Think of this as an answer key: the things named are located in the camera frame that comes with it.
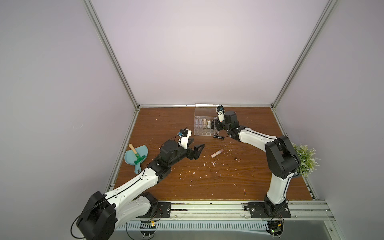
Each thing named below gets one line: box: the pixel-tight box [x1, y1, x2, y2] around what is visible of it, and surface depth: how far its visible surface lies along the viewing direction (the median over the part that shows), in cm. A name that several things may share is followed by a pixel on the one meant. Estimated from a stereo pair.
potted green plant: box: [291, 141, 321, 177], surface depth 74 cm
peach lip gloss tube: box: [211, 148, 224, 158], surface depth 94 cm
